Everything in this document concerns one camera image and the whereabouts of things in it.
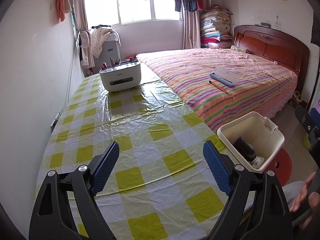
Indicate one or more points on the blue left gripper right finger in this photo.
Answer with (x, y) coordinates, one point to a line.
(217, 167)

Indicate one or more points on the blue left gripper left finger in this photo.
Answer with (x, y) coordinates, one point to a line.
(102, 166)

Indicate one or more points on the brown medicine bottle white cap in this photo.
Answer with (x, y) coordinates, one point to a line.
(247, 151)

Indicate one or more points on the white plastic trash bin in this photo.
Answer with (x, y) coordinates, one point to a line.
(258, 131)

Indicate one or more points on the person right hand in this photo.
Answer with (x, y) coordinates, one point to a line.
(314, 197)

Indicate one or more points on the yellow checkered plastic tablecloth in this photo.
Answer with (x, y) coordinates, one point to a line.
(161, 186)

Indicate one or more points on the black power adapter plug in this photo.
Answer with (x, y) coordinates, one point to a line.
(53, 124)

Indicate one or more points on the striped pink bed cover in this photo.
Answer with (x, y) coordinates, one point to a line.
(221, 85)

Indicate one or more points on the yellow pencil on bed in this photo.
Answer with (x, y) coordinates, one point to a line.
(218, 87)

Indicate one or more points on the grey notebook on bed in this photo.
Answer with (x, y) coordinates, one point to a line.
(224, 76)

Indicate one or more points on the red wooden headboard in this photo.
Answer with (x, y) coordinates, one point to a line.
(275, 45)

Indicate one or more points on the white desktop organizer box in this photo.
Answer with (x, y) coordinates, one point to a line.
(121, 75)

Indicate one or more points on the grey cabinet with clothes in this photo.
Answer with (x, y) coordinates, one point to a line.
(105, 45)

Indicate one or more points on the stack of folded blankets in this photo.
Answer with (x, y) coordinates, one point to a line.
(215, 28)

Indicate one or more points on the pink curtain right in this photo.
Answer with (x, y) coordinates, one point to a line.
(191, 30)

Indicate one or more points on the pink curtain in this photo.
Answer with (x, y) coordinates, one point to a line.
(80, 15)
(191, 30)

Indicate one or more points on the pink curtain left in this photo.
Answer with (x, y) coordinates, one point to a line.
(80, 15)

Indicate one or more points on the orange cloth on wall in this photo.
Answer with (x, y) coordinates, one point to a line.
(63, 7)

